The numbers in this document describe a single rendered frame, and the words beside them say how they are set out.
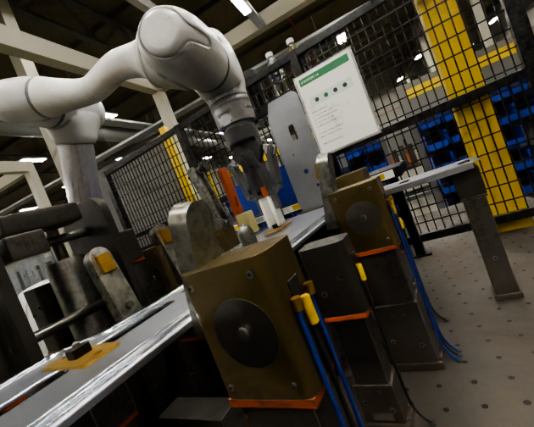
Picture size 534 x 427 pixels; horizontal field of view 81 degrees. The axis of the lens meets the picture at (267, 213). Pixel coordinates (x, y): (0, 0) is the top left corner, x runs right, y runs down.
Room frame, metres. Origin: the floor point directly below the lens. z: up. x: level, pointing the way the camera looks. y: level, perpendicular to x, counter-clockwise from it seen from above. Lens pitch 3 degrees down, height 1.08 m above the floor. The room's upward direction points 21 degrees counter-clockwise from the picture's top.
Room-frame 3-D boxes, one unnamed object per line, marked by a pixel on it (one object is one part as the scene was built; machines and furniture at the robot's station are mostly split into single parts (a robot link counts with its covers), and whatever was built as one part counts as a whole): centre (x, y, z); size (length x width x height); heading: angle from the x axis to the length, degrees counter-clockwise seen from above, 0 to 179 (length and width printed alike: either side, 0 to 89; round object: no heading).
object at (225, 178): (0.87, 0.07, 0.95); 0.03 x 0.01 x 0.50; 150
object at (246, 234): (0.60, 0.05, 1.02); 0.03 x 0.03 x 0.07
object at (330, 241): (0.44, -0.07, 0.84); 0.10 x 0.05 x 0.29; 60
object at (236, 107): (0.71, -0.01, 1.28); 0.09 x 0.09 x 0.06
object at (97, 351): (0.30, 0.22, 1.01); 0.08 x 0.04 x 0.01; 59
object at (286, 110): (0.93, -0.15, 1.17); 0.12 x 0.01 x 0.34; 60
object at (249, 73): (1.37, -0.14, 1.52); 0.07 x 0.07 x 0.18
